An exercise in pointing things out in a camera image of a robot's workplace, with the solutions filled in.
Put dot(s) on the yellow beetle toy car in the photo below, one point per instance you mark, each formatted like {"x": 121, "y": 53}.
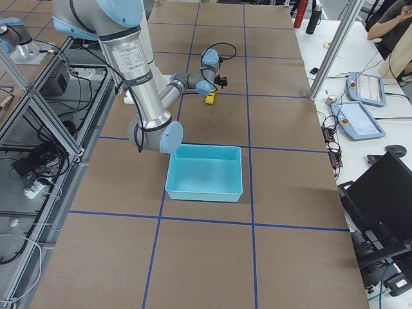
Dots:
{"x": 210, "y": 98}

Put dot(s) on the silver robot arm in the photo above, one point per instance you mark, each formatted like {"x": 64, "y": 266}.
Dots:
{"x": 117, "y": 26}

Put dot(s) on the light blue plastic bin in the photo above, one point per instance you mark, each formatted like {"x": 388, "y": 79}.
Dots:
{"x": 205, "y": 173}

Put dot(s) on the small black phone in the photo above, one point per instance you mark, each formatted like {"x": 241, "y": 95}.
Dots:
{"x": 314, "y": 70}

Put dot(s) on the small metal cylinder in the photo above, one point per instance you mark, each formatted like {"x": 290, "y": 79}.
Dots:
{"x": 330, "y": 100}

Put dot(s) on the near teach pendant tablet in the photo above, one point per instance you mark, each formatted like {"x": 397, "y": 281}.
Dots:
{"x": 356, "y": 121}

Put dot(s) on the teach pendant tablet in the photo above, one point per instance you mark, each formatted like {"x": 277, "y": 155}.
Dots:
{"x": 368, "y": 89}
{"x": 356, "y": 121}

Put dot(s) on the far teach pendant tablet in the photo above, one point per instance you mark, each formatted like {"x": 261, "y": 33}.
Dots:
{"x": 368, "y": 89}

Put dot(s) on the red bottle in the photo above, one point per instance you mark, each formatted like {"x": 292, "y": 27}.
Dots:
{"x": 300, "y": 13}

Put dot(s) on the black monitor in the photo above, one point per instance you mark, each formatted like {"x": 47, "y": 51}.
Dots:
{"x": 379, "y": 204}

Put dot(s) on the black bottle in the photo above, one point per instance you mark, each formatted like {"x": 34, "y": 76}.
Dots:
{"x": 314, "y": 19}

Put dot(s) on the black computer mouse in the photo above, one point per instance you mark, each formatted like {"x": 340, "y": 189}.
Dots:
{"x": 397, "y": 150}

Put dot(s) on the seated person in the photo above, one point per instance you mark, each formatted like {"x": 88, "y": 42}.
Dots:
{"x": 391, "y": 27}

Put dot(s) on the aluminium frame post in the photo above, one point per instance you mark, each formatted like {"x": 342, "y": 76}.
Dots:
{"x": 345, "y": 25}

